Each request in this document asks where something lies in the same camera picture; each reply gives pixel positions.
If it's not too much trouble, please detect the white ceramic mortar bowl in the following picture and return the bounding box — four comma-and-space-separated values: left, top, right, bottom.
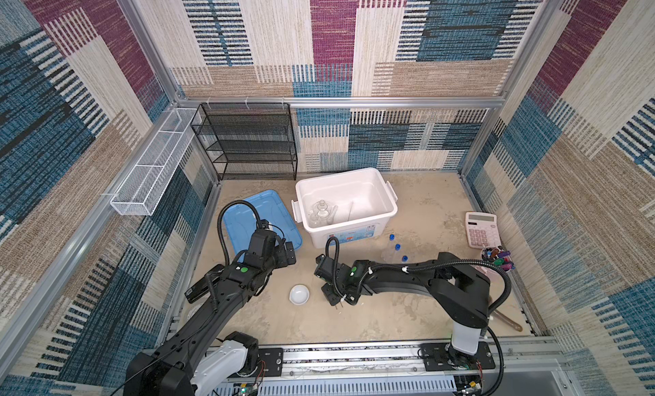
289, 284, 310, 306

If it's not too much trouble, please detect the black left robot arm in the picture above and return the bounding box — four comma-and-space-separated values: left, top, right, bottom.
117, 201, 297, 395

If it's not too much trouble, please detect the pink cup of markers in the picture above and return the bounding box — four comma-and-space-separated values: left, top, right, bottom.
481, 245, 515, 272

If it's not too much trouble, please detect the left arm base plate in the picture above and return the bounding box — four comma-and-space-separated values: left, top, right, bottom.
228, 348, 284, 381

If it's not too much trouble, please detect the small glass beaker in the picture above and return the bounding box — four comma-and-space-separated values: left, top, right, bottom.
308, 213, 322, 228

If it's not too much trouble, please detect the white ceramic pestle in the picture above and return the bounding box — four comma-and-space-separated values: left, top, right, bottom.
346, 201, 354, 222

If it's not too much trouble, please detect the glass flask with stopper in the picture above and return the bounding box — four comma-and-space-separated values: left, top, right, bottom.
312, 200, 338, 226

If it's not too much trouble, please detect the black stapler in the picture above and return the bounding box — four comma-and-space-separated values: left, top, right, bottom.
184, 275, 212, 304

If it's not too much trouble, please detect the pink calculator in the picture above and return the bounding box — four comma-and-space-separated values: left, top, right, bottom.
465, 212, 501, 249

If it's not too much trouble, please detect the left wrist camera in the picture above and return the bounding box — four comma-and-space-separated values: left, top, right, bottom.
258, 219, 271, 231

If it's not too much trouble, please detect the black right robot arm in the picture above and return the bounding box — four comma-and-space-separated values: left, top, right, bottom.
314, 237, 512, 369

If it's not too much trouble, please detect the blue plastic bin lid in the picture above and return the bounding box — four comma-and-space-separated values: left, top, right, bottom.
222, 189, 304, 254

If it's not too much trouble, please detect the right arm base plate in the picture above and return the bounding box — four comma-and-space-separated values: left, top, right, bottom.
417, 341, 496, 371

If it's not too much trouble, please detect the white plastic storage bin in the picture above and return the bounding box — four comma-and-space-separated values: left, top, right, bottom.
292, 167, 398, 249

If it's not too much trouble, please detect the black wire shelf rack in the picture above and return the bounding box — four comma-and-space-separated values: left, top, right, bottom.
191, 103, 299, 180

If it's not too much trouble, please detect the brown wooden tool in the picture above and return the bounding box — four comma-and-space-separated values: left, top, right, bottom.
491, 310, 524, 332

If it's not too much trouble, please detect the white mesh wall basket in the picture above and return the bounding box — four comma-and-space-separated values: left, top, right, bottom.
110, 108, 195, 216

